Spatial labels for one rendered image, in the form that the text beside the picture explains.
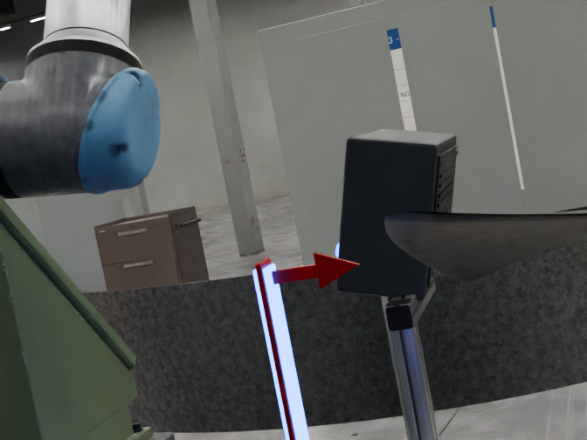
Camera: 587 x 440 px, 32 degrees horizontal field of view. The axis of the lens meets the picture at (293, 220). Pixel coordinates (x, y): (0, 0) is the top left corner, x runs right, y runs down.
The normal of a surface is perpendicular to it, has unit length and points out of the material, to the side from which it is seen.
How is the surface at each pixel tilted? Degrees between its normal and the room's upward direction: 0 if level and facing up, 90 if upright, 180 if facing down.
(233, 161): 90
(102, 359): 90
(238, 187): 90
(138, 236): 90
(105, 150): 110
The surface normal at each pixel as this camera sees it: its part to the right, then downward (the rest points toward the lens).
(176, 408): -0.55, 0.18
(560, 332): 0.11, 0.06
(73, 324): 0.95, -0.16
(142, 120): 0.98, 0.05
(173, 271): -0.33, 0.14
